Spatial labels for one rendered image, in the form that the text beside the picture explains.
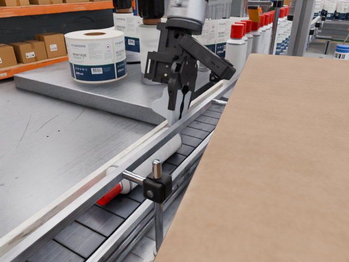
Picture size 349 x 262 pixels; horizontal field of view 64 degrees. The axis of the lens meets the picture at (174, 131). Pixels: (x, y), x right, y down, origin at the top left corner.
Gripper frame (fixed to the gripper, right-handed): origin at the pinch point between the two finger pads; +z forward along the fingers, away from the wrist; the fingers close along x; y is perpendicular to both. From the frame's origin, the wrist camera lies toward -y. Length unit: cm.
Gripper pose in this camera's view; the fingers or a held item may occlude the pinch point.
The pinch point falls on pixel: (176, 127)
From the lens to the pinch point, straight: 56.6
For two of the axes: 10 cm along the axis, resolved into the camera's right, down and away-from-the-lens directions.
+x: -4.7, 0.8, -8.8
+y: -8.7, -2.3, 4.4
